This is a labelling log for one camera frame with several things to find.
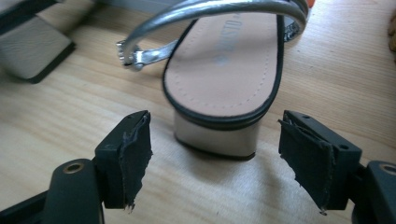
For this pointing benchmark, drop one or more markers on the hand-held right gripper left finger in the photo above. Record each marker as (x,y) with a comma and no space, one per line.
(115,161)

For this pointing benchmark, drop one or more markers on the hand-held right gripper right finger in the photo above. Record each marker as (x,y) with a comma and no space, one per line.
(320,161)

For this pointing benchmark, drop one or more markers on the black silver heeled sandal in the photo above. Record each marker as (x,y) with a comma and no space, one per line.
(224,68)
(28,46)

